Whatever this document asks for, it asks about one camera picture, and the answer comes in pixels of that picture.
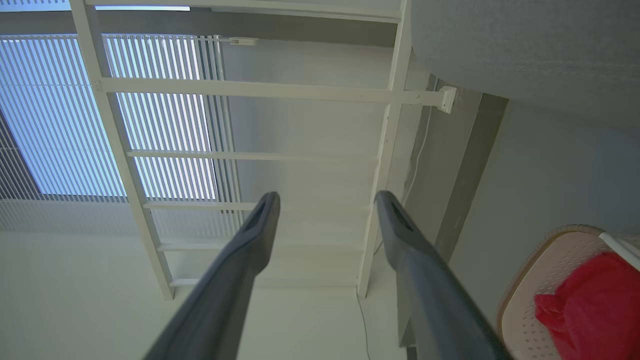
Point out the pink beige laundry basket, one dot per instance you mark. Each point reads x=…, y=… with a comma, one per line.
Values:
x=525, y=320

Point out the white vertical window blinds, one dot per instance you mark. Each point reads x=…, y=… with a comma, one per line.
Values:
x=50, y=125

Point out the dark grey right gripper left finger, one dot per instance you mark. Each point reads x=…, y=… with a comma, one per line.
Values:
x=220, y=300

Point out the white metal railing frame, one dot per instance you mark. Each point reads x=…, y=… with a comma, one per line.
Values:
x=250, y=90

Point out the grey fabric sofa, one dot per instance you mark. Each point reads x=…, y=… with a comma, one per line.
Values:
x=525, y=50

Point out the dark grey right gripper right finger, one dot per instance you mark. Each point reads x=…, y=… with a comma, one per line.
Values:
x=440, y=310

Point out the red cloth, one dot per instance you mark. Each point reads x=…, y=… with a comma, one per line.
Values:
x=595, y=310

